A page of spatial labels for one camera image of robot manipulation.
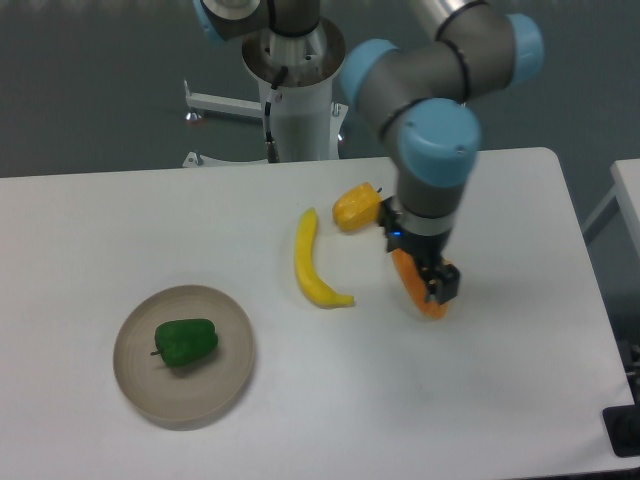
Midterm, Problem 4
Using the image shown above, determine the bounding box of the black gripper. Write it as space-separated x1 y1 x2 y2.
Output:
377 196 460 305

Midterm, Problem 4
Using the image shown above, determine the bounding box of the green bell pepper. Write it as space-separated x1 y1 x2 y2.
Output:
150 318 219 369

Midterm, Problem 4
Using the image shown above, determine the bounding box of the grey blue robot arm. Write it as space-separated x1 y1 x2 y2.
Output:
193 1 544 306

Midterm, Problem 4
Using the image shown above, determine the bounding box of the yellow bell pepper toy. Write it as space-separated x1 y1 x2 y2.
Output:
332 182 382 232

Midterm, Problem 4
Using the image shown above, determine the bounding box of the beige round plate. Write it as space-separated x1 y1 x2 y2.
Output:
113 285 256 430

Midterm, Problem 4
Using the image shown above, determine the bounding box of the yellow banana toy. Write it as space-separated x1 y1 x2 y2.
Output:
293 208 355 309

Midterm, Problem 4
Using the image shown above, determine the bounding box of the white side table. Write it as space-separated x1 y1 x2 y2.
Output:
581 158 639 252

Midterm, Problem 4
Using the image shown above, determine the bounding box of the black device at edge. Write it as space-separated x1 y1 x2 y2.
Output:
602 404 639 458

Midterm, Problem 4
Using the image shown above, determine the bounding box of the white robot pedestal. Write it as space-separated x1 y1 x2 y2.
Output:
184 17 348 163

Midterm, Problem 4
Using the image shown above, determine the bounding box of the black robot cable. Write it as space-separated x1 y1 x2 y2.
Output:
263 64 290 164

